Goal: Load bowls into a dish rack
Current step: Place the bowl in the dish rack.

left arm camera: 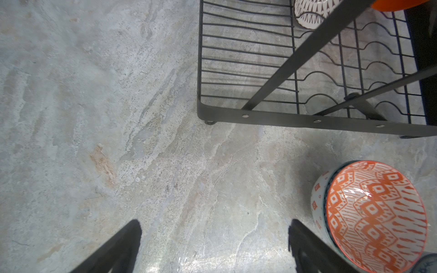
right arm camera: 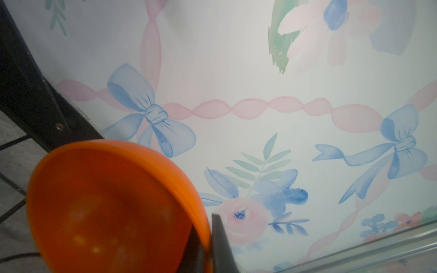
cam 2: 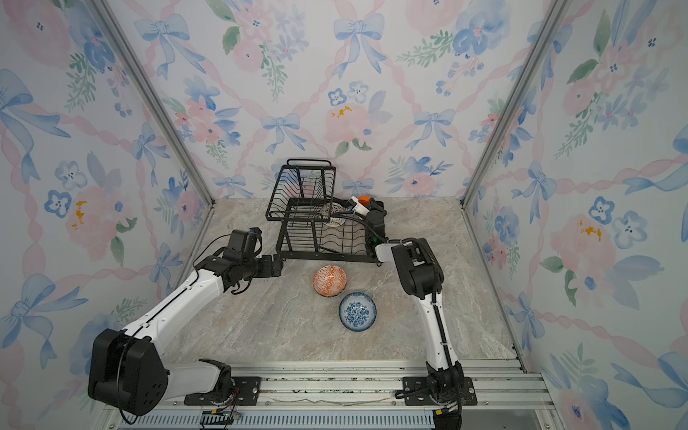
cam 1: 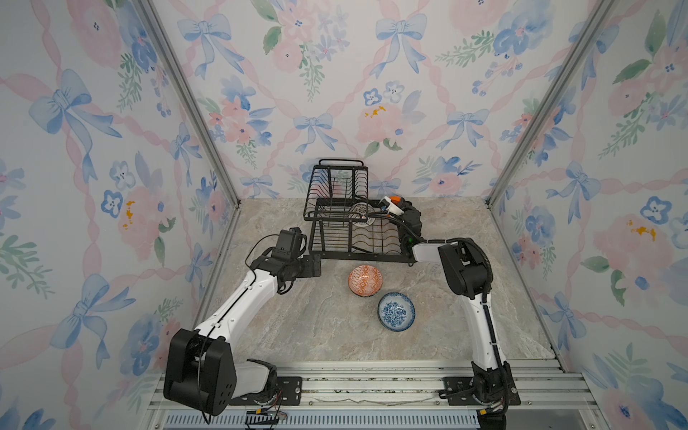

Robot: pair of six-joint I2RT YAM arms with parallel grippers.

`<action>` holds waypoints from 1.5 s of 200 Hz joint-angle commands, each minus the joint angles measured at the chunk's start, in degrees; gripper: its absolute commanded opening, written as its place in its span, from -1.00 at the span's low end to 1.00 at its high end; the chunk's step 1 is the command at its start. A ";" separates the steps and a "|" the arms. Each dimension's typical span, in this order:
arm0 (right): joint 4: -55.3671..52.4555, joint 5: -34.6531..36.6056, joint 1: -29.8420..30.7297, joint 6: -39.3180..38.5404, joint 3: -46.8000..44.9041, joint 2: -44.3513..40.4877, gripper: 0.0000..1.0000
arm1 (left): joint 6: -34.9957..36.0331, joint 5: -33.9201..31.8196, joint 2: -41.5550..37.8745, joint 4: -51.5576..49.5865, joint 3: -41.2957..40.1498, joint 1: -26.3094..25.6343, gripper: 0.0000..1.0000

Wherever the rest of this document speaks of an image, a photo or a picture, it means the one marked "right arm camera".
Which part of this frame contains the orange plastic bowl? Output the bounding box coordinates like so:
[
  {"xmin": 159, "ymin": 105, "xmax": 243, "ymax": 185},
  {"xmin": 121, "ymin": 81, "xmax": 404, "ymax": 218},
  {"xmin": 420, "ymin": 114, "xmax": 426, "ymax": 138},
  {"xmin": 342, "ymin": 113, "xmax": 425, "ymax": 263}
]
[{"xmin": 26, "ymin": 139, "xmax": 211, "ymax": 273}]

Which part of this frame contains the black wire dish rack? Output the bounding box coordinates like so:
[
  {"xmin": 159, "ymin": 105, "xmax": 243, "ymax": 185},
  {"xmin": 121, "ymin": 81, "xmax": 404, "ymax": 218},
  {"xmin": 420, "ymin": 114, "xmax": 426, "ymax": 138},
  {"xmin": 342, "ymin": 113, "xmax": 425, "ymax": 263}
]
[{"xmin": 1, "ymin": 2, "xmax": 101, "ymax": 273}]

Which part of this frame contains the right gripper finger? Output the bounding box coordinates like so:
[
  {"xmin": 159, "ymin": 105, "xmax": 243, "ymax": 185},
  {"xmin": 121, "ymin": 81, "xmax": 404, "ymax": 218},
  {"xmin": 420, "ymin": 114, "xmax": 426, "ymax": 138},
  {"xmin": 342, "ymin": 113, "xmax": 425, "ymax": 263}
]
[{"xmin": 177, "ymin": 214, "xmax": 239, "ymax": 273}]

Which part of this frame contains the right corner aluminium post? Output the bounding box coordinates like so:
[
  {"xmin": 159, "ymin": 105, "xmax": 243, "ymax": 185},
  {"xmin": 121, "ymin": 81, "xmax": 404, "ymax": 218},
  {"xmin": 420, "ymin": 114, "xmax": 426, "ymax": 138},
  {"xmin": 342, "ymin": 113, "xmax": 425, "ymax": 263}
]
[{"xmin": 282, "ymin": 222, "xmax": 437, "ymax": 273}]

